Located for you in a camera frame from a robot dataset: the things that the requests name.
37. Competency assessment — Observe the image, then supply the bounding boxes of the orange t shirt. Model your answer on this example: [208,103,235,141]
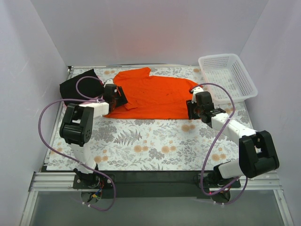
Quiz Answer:
[106,67,197,120]

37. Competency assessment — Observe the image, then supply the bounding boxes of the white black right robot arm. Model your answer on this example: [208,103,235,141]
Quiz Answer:
[186,89,280,187]

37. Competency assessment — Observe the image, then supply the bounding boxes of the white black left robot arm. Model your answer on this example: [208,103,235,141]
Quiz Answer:
[59,84,128,188]

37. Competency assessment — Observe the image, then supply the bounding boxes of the folded black t shirt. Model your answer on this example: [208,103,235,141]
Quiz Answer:
[59,69,104,106]

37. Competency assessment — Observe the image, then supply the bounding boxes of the white plastic basket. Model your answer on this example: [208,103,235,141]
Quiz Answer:
[198,54,258,103]

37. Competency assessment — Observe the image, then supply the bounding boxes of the floral table cloth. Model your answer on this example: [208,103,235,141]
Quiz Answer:
[47,66,263,171]

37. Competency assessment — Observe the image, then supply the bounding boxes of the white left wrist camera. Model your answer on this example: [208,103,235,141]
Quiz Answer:
[104,79,114,86]

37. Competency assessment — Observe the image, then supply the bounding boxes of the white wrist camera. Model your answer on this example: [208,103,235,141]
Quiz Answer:
[104,79,114,86]
[189,86,204,103]

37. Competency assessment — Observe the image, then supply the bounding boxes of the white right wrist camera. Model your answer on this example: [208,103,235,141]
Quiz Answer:
[189,86,204,103]

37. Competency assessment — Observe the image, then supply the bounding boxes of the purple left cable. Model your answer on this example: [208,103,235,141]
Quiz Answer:
[38,75,117,212]

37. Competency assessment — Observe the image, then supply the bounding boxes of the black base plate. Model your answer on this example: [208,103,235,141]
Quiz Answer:
[72,169,242,200]

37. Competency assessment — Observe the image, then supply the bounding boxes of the aluminium frame rail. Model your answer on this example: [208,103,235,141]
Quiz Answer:
[20,171,294,226]

